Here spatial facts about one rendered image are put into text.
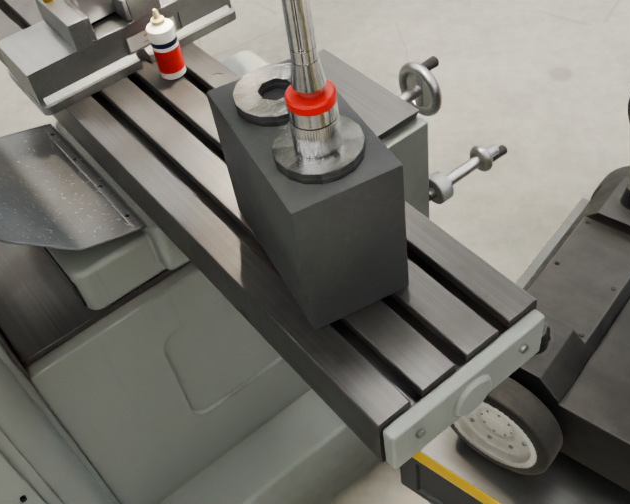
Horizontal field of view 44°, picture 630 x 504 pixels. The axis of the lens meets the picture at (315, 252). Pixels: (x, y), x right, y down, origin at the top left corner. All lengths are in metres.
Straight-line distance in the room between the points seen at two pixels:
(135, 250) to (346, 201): 0.50
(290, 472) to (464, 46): 1.73
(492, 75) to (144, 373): 1.75
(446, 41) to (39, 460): 2.09
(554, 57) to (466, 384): 2.08
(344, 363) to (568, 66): 2.06
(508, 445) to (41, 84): 0.91
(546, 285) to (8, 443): 0.86
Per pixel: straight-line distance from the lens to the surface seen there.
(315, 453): 1.64
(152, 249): 1.19
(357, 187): 0.74
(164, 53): 1.21
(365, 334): 0.86
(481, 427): 1.34
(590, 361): 1.30
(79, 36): 1.23
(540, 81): 2.71
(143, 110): 1.20
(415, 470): 1.47
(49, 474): 1.31
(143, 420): 1.43
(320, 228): 0.75
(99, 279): 1.17
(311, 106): 0.71
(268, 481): 1.62
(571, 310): 1.33
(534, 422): 1.22
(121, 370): 1.31
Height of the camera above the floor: 1.64
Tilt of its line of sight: 49 degrees down
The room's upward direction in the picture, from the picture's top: 10 degrees counter-clockwise
